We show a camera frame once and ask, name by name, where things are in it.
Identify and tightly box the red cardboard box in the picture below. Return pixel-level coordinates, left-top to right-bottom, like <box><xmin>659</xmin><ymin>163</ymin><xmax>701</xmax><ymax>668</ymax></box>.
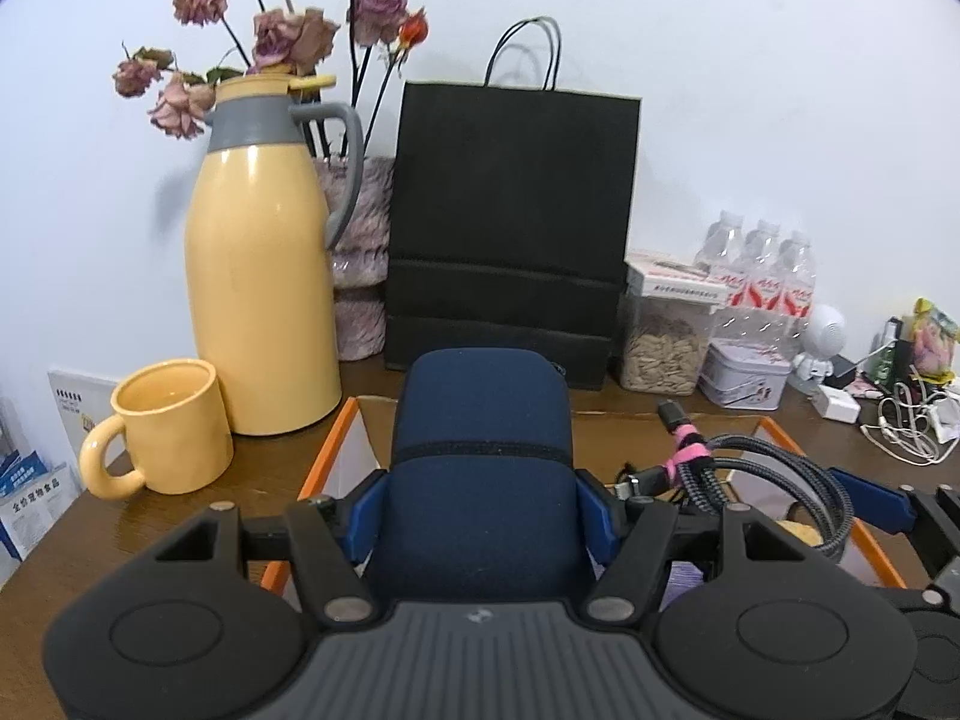
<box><xmin>259</xmin><ymin>394</ymin><xmax>908</xmax><ymax>601</ymax></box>

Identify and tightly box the white charger block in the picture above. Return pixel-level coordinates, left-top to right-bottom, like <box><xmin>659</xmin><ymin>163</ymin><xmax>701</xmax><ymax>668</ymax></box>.
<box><xmin>816</xmin><ymin>384</ymin><xmax>862</xmax><ymax>425</ymax></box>

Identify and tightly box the black braided cable pink tie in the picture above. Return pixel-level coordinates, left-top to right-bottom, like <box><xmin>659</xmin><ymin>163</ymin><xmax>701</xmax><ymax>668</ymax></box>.
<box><xmin>615</xmin><ymin>399</ymin><xmax>856</xmax><ymax>560</ymax></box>

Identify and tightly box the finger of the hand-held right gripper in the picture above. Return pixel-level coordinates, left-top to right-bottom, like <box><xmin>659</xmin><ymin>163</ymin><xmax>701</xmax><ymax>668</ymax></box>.
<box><xmin>829</xmin><ymin>467</ymin><xmax>960</xmax><ymax>586</ymax></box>

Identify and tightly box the yellow and pink snack packet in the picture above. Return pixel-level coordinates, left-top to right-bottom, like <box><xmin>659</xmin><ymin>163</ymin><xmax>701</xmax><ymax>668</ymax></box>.
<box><xmin>904</xmin><ymin>298</ymin><xmax>960</xmax><ymax>385</ymax></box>

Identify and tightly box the yellow mug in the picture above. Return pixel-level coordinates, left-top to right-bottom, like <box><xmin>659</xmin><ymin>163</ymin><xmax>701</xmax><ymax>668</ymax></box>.
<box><xmin>79</xmin><ymin>358</ymin><xmax>235</xmax><ymax>500</ymax></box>

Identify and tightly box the navy blue pouch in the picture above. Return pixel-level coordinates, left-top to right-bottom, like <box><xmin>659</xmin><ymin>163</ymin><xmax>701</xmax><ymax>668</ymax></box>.
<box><xmin>367</xmin><ymin>347</ymin><xmax>601</xmax><ymax>605</ymax></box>

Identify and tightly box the yellow and white plush toy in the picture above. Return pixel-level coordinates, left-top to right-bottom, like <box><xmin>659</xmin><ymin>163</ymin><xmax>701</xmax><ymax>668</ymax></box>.
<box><xmin>776</xmin><ymin>517</ymin><xmax>826</xmax><ymax>548</ymax></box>

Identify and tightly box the bunch of dried roses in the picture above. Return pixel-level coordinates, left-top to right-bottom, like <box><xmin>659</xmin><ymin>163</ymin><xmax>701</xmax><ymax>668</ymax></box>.
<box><xmin>112</xmin><ymin>0</ymin><xmax>430</xmax><ymax>142</ymax></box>

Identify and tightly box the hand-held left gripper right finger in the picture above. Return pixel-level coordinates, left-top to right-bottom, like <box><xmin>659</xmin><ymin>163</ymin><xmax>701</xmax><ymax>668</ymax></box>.
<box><xmin>574</xmin><ymin>469</ymin><xmax>848</xmax><ymax>623</ymax></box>

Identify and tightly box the tangle of white cables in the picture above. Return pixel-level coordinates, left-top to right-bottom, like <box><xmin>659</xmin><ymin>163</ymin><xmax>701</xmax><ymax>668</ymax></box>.
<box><xmin>861</xmin><ymin>379</ymin><xmax>960</xmax><ymax>466</ymax></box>

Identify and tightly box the clear jar of seeds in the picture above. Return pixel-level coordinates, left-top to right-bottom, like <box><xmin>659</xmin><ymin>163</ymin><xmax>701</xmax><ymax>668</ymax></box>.
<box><xmin>619</xmin><ymin>249</ymin><xmax>732</xmax><ymax>396</ymax></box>

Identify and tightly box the small grey tin box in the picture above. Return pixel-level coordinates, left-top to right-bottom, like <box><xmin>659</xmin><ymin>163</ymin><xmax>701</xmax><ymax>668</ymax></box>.
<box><xmin>699</xmin><ymin>337</ymin><xmax>793</xmax><ymax>411</ymax></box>

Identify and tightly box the pink wrapped vase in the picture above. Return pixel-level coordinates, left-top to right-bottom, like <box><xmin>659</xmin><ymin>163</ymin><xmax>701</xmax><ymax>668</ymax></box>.
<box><xmin>313</xmin><ymin>156</ymin><xmax>397</xmax><ymax>362</ymax></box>

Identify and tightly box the black desk holder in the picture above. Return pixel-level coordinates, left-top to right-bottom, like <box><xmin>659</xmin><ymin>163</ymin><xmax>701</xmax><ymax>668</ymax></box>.
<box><xmin>872</xmin><ymin>317</ymin><xmax>913</xmax><ymax>392</ymax></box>

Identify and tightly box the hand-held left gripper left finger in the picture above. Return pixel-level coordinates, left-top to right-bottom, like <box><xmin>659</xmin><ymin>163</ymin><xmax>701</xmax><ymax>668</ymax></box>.
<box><xmin>154</xmin><ymin>469</ymin><xmax>391</xmax><ymax>627</ymax></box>

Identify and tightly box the yellow thermos jug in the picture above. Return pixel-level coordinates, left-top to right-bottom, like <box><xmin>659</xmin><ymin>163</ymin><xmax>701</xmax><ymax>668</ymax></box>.
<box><xmin>184</xmin><ymin>73</ymin><xmax>366</xmax><ymax>437</ymax></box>

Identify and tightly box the white power adapter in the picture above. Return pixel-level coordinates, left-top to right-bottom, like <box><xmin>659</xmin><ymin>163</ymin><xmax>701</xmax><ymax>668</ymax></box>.
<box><xmin>926</xmin><ymin>396</ymin><xmax>960</xmax><ymax>445</ymax></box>

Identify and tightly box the black paper bag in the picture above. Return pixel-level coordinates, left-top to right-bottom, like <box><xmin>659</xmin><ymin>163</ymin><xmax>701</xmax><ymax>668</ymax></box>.
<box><xmin>384</xmin><ymin>15</ymin><xmax>643</xmax><ymax>391</ymax></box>

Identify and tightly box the white robot toy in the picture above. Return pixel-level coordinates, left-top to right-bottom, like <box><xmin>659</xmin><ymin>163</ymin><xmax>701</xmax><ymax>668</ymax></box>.
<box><xmin>791</xmin><ymin>304</ymin><xmax>848</xmax><ymax>397</ymax></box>

